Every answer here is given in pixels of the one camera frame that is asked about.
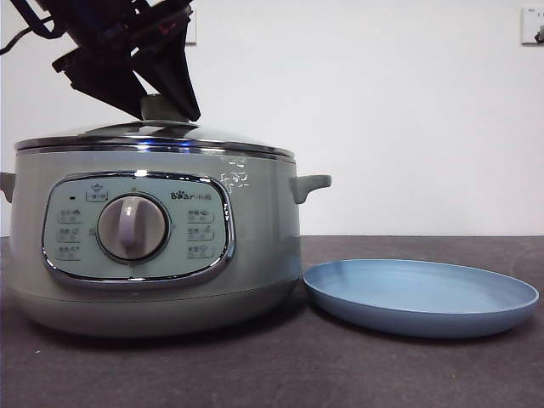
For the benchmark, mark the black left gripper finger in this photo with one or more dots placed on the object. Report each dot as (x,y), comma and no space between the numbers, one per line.
(138,91)
(178,72)

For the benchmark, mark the white wall socket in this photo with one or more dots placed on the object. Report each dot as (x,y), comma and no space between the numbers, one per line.
(193,36)
(533,27)

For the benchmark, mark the pale green electric steamer pot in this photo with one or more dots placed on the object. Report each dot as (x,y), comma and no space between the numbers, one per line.
(263,255)

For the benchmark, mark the blue round plate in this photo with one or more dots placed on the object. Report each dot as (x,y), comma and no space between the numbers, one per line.
(404,289)

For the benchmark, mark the glass lid with green knob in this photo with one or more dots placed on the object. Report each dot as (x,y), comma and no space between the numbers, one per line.
(159,111)

